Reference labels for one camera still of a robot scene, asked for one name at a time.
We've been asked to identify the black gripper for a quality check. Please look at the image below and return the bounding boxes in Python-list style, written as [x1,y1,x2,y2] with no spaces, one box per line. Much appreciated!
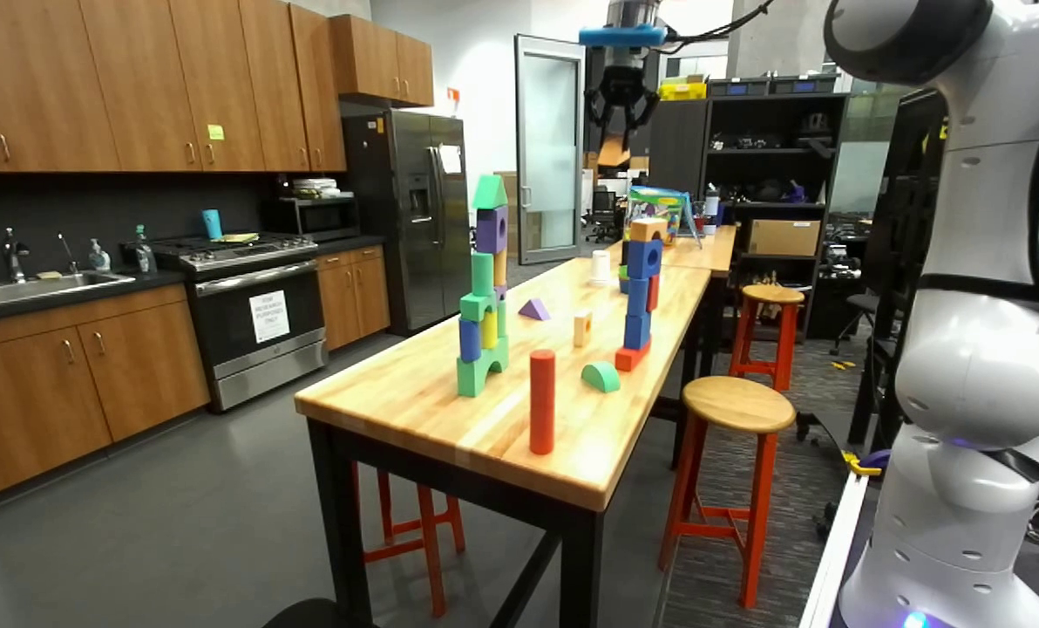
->
[584,45,663,151]

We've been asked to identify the yellow wooden block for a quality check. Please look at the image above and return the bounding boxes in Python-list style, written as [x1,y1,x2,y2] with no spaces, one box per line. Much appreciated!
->
[592,135,636,173]

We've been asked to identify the large natural wooden block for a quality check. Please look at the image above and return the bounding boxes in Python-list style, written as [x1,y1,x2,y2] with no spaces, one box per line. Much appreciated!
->
[623,215,673,247]

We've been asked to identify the blue block with hole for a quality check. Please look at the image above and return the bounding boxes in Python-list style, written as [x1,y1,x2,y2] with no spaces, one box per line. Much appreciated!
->
[623,238,665,284]

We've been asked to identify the green triangle block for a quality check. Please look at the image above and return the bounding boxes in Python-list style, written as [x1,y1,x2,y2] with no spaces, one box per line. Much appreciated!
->
[471,172,514,213]

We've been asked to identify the purple block with hole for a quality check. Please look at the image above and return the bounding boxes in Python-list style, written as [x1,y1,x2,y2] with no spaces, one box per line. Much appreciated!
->
[473,204,514,254]

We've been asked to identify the blue tall block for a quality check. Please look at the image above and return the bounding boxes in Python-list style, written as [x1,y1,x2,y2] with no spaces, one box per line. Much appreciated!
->
[620,277,656,353]

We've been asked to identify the green flat block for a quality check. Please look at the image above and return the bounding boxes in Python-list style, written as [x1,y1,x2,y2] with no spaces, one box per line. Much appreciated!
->
[457,290,500,324]

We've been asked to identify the red flat base block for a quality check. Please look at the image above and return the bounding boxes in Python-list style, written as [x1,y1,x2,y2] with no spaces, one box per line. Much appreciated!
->
[611,346,654,377]

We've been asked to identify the green half-round block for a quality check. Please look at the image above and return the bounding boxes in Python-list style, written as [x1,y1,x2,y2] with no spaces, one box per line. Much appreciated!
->
[578,357,623,394]

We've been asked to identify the orange-red cylinder block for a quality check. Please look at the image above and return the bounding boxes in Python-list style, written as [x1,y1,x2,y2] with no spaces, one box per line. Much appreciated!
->
[526,346,561,456]

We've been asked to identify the green arch block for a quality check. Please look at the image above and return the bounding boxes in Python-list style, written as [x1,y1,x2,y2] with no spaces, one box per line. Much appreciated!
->
[455,336,514,402]

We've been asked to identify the yellow box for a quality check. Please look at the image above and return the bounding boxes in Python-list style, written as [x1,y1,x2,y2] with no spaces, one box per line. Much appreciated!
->
[656,78,713,103]

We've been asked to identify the glass door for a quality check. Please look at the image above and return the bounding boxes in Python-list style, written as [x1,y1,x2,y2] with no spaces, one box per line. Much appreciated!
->
[514,31,590,267]

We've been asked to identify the black shelving unit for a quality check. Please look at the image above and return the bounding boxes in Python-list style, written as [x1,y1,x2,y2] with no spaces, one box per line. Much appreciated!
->
[704,78,852,222]

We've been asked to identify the white cup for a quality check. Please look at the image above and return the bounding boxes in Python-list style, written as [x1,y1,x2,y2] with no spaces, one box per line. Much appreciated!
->
[592,245,620,293]

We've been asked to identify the cardboard box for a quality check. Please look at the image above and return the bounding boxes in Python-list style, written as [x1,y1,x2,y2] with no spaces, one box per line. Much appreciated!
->
[747,215,827,260]

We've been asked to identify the stainless steel fridge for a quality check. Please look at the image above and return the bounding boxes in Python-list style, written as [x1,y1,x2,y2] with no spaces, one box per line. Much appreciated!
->
[343,103,473,338]

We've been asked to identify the wooden stool orange legs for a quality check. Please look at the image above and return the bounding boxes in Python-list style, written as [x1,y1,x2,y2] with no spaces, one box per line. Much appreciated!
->
[656,372,799,614]
[727,279,808,399]

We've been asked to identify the black equipment rack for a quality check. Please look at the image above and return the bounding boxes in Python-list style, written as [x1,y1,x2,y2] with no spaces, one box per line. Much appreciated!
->
[847,85,951,451]

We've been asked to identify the white bowl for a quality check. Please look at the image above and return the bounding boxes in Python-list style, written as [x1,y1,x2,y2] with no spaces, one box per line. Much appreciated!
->
[288,173,350,202]

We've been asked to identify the wooden base cabinet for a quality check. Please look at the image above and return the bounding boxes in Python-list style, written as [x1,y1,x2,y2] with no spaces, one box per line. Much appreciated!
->
[0,284,214,503]
[315,242,393,353]

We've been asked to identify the black microwave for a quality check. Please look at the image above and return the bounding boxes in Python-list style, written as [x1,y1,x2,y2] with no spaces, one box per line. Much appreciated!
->
[265,189,361,242]

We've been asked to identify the paper on oven door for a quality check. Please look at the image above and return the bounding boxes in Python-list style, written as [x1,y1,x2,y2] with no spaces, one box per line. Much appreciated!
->
[248,287,293,346]

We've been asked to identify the stainless steel oven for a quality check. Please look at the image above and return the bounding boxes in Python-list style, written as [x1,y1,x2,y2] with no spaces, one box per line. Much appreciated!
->
[149,230,332,411]

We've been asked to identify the clear bottle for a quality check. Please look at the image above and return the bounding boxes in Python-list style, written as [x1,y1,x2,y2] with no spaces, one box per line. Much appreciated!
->
[132,218,159,277]

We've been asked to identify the wooden table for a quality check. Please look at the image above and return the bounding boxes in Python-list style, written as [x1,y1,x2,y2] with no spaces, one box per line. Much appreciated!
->
[304,416,722,628]

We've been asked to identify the soap bottle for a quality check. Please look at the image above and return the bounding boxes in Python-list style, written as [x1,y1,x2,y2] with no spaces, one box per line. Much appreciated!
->
[84,235,114,277]

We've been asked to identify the steel kitchen sink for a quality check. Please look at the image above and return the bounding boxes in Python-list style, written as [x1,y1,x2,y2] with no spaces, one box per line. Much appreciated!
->
[0,267,135,311]

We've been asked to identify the kitchen faucet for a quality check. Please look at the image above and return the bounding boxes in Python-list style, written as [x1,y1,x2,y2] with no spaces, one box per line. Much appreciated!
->
[0,222,27,287]

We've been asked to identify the blue wrist camera bracket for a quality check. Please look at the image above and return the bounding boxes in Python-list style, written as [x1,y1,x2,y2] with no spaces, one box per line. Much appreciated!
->
[578,23,670,52]

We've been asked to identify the wooden wall cabinet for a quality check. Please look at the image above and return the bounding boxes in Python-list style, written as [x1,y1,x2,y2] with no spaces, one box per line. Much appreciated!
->
[329,11,436,110]

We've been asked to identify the wooden wall cabinets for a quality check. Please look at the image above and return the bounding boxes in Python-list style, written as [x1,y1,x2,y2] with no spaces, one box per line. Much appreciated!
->
[0,0,350,173]

